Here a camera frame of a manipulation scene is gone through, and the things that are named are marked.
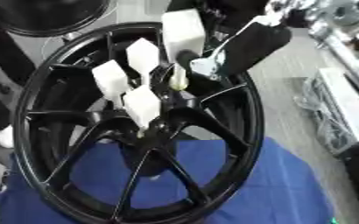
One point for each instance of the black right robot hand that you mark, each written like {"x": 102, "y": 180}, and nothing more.
{"x": 256, "y": 43}

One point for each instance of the white pin with large head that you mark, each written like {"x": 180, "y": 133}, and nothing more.
{"x": 182, "y": 32}

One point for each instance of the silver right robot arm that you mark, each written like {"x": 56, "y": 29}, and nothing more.
{"x": 341, "y": 14}

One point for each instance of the black spoked wheel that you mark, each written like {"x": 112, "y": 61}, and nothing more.
{"x": 215, "y": 137}

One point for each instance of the white box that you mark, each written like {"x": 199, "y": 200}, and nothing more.
{"x": 348, "y": 102}

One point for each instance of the black round tire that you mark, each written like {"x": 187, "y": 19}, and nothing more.
{"x": 50, "y": 17}

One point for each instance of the person's foot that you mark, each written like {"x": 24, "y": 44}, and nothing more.
{"x": 5, "y": 137}

